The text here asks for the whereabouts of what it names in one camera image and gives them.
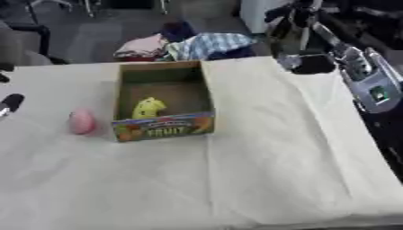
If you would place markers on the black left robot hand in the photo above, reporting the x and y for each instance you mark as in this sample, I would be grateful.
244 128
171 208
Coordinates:
13 100

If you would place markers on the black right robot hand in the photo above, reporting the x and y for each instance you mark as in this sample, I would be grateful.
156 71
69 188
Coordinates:
312 64

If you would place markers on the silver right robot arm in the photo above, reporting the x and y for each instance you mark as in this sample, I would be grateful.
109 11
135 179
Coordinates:
370 79

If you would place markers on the tan cardboard box with print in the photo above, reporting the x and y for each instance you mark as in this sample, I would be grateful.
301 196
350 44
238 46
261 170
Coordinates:
164 127

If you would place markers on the pink egg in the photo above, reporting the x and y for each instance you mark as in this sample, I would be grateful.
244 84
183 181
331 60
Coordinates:
82 122

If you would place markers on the white cabinet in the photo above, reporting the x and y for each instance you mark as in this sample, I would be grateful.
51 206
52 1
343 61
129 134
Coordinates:
257 15

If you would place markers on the blue and white checked cloth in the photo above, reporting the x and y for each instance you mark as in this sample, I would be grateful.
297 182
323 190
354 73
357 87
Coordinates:
210 44

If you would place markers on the chair base with silver legs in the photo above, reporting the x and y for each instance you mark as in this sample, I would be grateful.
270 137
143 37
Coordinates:
57 4

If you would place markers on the yellow toy fruit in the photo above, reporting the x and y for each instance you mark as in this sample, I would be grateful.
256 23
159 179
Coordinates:
147 107

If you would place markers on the pink folded cloth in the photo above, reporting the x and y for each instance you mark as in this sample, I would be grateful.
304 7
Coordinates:
140 48

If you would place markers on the dark blue bag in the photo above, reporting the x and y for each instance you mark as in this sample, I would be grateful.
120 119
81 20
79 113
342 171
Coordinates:
177 30

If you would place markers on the grey chair with black frame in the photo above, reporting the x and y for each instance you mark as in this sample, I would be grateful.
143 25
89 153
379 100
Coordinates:
23 45

